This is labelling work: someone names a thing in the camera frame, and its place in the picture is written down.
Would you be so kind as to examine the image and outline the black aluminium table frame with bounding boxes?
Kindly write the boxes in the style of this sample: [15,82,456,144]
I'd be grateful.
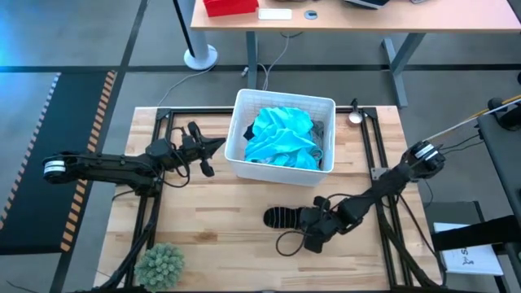
[93,106,449,293]

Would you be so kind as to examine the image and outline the white rod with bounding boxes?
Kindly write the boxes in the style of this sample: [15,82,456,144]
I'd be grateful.
[422,98,521,143]

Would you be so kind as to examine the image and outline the small silver clamp lamp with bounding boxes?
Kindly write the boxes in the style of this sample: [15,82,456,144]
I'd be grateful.
[348,98,364,125]

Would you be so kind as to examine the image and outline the black white striped sock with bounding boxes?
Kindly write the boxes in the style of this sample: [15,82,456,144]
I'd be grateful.
[263,206,304,230]

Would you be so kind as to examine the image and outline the wooden desk grey legs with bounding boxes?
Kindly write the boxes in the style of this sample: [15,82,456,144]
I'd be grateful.
[190,0,521,109]

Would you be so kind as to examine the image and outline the black floor cables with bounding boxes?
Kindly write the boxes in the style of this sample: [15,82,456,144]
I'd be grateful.
[437,133,485,158]

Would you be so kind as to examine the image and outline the green artificial plant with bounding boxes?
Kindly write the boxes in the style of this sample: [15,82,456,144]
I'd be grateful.
[134,243,185,293]

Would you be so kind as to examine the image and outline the black slanted pole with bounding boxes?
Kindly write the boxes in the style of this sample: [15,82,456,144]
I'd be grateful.
[173,0,197,49]

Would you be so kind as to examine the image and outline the black side table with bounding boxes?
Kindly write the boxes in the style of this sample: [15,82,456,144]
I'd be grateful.
[476,112,521,216]

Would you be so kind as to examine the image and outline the dark grey box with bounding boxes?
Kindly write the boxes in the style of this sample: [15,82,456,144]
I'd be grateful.
[422,201,485,229]

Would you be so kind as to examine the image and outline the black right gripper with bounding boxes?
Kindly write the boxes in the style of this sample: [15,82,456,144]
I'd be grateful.
[300,196,339,254]

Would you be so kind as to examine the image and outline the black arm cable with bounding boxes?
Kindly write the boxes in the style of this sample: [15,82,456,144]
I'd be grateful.
[275,229,313,257]
[169,125,192,189]

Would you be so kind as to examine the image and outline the white paper sheet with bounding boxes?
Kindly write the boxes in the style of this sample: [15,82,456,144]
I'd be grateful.
[433,221,505,277]

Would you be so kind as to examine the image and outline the black flat bar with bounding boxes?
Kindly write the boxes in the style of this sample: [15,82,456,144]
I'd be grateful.
[431,214,521,252]

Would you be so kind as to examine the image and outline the black wheeled chair base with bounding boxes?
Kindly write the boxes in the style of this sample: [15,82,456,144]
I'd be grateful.
[487,97,521,131]

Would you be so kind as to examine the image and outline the white flat device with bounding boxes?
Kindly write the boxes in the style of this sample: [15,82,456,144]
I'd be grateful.
[257,7,293,21]

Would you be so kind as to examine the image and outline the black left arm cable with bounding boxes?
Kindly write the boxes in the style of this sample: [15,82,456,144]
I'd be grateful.
[169,125,192,189]

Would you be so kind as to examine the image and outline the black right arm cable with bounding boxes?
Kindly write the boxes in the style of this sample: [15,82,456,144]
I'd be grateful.
[275,229,313,257]

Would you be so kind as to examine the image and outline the dark laptop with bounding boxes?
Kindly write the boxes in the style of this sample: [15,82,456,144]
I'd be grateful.
[344,0,392,10]

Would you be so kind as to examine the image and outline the white perforated laundry basket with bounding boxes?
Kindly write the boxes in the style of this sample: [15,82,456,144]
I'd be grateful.
[224,88,337,187]

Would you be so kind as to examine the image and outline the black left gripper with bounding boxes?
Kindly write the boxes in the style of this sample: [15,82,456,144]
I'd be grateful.
[181,120,226,178]

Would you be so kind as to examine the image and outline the grey knit garment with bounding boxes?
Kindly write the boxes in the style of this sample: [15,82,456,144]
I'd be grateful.
[311,120,326,144]

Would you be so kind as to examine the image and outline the white desk cables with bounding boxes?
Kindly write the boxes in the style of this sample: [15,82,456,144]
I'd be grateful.
[242,32,302,91]

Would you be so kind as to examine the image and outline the yellow rod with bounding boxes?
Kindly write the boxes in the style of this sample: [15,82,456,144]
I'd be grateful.
[471,94,521,119]

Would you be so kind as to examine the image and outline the grey column round base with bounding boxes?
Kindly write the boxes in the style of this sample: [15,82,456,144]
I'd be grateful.
[183,0,219,71]

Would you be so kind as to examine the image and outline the red box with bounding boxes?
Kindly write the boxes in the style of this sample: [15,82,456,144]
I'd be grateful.
[202,0,260,18]

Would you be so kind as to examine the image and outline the grey floor cable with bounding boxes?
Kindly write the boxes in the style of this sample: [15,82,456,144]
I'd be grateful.
[156,64,217,107]

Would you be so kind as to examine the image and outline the teal garment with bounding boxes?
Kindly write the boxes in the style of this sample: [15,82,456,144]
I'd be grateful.
[243,106,325,171]

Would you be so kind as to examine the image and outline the black mat orange stripes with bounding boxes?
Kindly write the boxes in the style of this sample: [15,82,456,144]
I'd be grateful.
[0,71,119,256]

